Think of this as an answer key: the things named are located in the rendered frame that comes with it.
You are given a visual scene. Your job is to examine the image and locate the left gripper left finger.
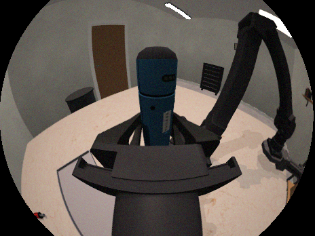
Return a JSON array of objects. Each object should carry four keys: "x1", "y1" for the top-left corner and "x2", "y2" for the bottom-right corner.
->
[{"x1": 95, "y1": 112, "x2": 142, "y2": 146}]

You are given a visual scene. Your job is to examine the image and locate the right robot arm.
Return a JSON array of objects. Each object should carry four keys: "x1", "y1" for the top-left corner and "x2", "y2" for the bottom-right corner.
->
[{"x1": 200, "y1": 12, "x2": 296, "y2": 159}]

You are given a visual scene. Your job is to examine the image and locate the red-handled nut driver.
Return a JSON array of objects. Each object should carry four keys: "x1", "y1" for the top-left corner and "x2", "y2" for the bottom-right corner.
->
[{"x1": 34, "y1": 212, "x2": 45, "y2": 219}]

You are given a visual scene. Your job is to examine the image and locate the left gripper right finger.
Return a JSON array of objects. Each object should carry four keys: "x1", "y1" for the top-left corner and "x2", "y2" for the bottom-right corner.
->
[{"x1": 172, "y1": 112, "x2": 220, "y2": 158}]

